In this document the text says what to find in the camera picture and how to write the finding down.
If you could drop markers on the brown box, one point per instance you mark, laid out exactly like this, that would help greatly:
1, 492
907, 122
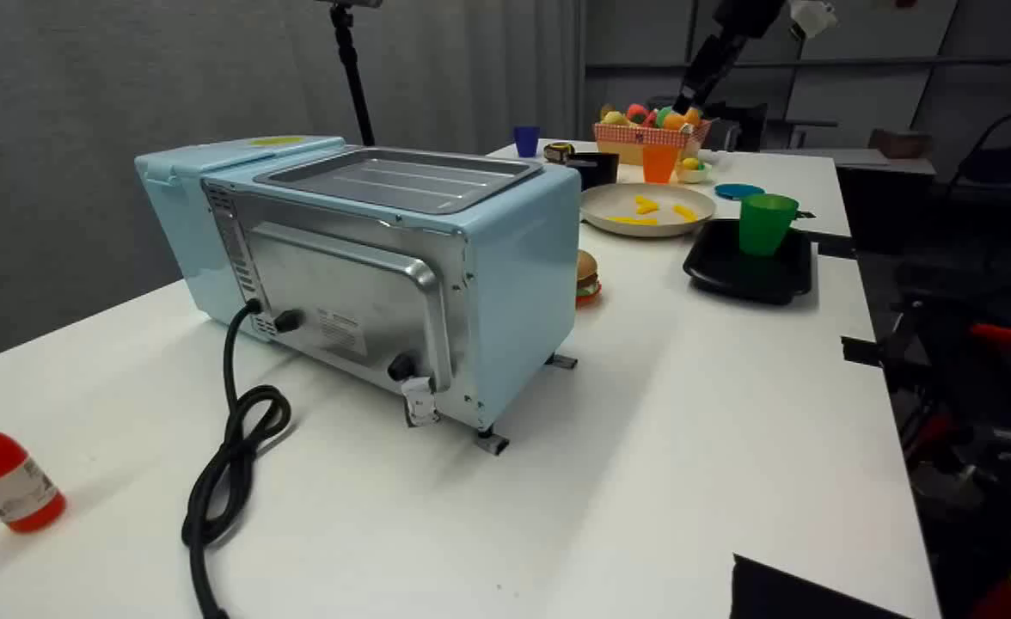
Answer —
901, 143

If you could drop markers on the black chair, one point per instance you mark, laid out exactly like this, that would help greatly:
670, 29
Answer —
1006, 161

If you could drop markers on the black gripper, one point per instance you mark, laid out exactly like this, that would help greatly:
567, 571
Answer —
747, 22

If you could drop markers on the yellow toy potato chip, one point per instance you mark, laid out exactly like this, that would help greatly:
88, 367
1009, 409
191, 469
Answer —
631, 221
643, 206
685, 213

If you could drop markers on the black tape patch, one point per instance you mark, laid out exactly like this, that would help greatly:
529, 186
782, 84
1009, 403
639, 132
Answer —
860, 352
837, 247

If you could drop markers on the small dark blue cup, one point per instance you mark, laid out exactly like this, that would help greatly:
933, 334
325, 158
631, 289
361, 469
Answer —
527, 143

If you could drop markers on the red plastic bottle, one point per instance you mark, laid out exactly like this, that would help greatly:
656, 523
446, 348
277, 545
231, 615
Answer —
1, 475

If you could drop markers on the small brown toy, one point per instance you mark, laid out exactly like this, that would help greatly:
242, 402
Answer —
557, 151

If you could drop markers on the orange fruit basket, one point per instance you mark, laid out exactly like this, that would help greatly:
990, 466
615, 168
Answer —
620, 139

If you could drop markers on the red toy fruit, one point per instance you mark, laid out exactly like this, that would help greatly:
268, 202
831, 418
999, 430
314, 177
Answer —
638, 112

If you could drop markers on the yellow toy fruit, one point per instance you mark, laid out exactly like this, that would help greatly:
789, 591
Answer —
612, 117

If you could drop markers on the orange plastic cup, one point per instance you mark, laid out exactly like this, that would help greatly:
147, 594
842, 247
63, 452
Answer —
661, 161

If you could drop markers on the dark green plastic cup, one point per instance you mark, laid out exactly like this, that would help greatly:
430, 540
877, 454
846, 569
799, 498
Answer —
766, 225

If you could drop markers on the light blue toaster oven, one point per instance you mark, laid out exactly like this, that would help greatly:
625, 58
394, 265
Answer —
494, 276

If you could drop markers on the black ribbed plastic tray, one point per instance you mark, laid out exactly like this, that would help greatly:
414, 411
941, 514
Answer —
716, 273

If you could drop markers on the teal round lid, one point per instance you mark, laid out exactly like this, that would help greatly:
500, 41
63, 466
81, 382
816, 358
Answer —
736, 190

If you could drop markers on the small black box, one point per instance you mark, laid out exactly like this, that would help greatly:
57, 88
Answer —
591, 170

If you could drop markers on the toy hamburger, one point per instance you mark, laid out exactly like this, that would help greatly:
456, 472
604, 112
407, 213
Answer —
584, 281

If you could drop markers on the grey round plate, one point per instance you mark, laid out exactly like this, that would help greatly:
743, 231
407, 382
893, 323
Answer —
612, 206

